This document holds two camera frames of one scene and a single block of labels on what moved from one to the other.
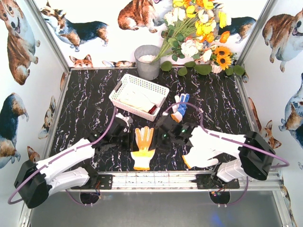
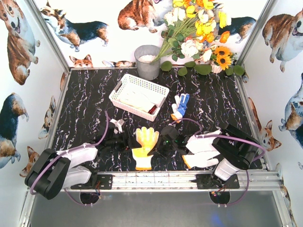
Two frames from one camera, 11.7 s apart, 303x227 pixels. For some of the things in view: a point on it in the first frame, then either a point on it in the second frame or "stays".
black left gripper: [128, 141] -> [128, 142]
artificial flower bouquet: [193, 28] stays
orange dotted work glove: [142, 157] stays
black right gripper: [157, 134] -> [160, 145]
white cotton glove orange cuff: [200, 157] stays
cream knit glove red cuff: [151, 109] stays
